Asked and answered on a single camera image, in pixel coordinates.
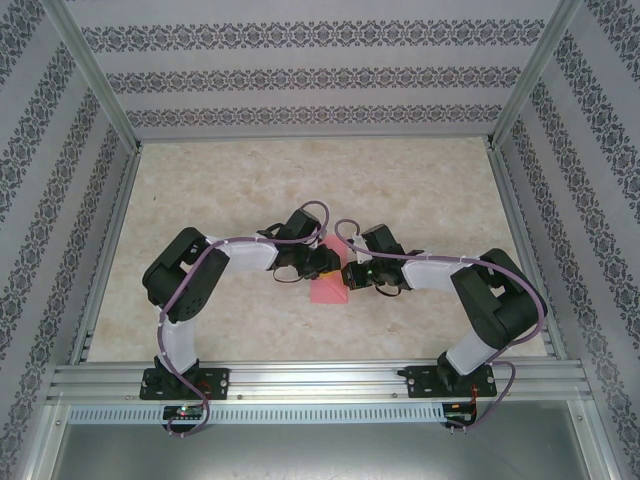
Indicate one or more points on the pink paper sheet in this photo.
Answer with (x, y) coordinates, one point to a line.
(325, 295)

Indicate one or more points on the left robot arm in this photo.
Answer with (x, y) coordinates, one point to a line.
(185, 345)

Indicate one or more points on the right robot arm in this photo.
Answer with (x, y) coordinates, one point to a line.
(467, 352)

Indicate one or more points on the aluminium mounting rail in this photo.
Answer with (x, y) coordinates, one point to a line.
(320, 380)

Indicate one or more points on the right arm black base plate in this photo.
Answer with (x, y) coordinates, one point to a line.
(425, 382)

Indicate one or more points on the aluminium side rail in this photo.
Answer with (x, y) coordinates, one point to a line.
(520, 240)
(112, 240)

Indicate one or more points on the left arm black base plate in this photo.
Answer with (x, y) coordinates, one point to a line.
(215, 382)

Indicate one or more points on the aluminium frame post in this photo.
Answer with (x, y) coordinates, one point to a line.
(95, 75)
(535, 75)

